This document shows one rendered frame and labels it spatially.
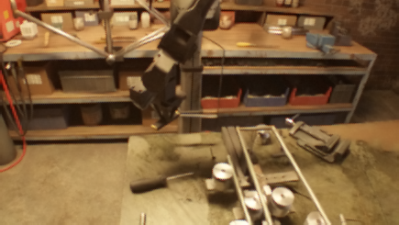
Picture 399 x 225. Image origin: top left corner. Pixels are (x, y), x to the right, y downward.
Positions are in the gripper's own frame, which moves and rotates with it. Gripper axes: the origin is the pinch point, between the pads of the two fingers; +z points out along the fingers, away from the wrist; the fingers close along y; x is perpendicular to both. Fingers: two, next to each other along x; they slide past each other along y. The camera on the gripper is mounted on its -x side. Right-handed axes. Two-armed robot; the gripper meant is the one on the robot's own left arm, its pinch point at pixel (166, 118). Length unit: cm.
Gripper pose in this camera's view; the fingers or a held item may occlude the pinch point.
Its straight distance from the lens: 75.1
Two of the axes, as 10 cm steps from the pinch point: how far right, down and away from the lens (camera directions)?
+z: -0.6, 8.5, 5.3
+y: 7.9, 3.6, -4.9
